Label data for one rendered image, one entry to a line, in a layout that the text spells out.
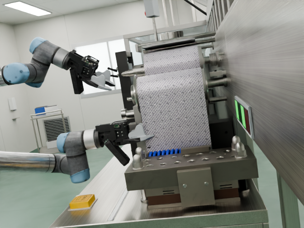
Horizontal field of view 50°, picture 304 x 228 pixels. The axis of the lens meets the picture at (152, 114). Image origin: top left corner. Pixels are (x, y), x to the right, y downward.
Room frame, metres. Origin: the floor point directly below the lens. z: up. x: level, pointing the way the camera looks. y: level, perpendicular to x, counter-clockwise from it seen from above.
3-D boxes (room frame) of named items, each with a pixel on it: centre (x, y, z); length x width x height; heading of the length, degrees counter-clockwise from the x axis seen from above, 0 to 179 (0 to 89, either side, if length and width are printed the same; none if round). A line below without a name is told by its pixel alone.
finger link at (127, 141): (1.15, 0.10, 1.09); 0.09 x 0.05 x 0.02; 80
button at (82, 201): (1.10, 0.29, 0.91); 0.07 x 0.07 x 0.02; 81
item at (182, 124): (1.15, -0.08, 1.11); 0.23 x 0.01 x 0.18; 81
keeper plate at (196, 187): (0.93, -0.10, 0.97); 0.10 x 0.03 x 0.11; 81
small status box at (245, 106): (0.79, -0.22, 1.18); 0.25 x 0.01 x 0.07; 171
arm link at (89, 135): (1.20, 0.23, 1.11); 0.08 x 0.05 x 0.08; 171
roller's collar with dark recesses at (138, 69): (1.48, 0.02, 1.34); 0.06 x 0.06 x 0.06; 81
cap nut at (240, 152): (0.95, -0.25, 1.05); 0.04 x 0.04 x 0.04
